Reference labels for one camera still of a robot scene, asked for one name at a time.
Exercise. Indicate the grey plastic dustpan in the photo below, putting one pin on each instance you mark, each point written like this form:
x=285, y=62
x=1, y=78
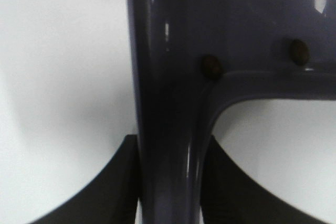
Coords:
x=192, y=59

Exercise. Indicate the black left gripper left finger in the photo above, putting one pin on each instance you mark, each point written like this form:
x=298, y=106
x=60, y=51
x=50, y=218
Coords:
x=111, y=197

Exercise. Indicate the single coffee bean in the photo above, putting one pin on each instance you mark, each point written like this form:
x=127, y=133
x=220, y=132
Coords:
x=299, y=52

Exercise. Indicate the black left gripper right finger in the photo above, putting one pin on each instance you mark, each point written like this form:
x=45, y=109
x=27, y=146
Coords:
x=231, y=196

